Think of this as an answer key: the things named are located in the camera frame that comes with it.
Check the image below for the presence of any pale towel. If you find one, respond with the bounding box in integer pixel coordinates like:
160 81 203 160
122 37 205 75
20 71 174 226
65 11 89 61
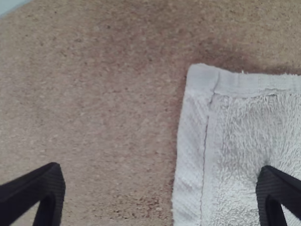
171 63 301 226

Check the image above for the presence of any cork mat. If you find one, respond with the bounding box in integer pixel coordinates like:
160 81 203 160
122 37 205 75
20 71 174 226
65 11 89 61
0 0 301 226

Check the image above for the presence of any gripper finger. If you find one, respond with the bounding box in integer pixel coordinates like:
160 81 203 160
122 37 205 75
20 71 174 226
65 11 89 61
0 161 66 226
255 165 301 226

